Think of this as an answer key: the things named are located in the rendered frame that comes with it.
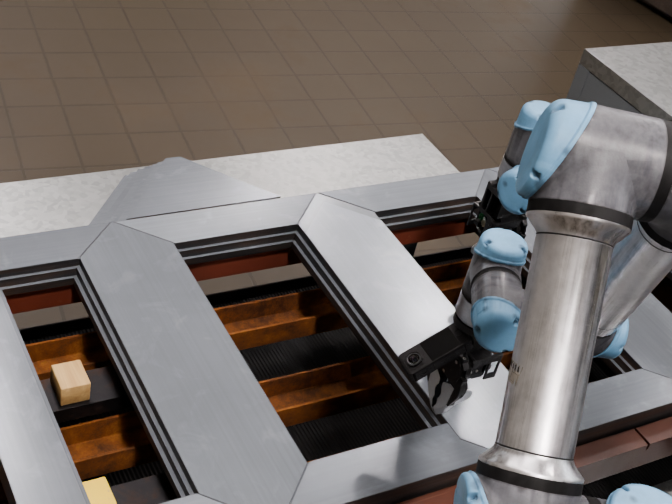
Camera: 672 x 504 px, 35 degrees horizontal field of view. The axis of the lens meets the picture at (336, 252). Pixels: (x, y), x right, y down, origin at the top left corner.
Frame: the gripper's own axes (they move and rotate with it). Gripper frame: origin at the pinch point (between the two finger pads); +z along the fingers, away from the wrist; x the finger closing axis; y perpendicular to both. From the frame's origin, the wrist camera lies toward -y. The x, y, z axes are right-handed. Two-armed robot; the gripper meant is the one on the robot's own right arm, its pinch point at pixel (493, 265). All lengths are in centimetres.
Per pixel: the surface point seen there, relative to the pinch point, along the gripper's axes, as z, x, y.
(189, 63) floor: 95, -238, -50
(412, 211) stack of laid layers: 7.7, -27.8, -1.1
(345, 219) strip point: 6.3, -27.3, 16.4
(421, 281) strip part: 6.0, -5.5, 11.6
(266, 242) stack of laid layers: 9.2, -27.8, 33.8
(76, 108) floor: 95, -213, 6
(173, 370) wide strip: 6, 2, 66
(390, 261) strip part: 6.1, -12.6, 14.4
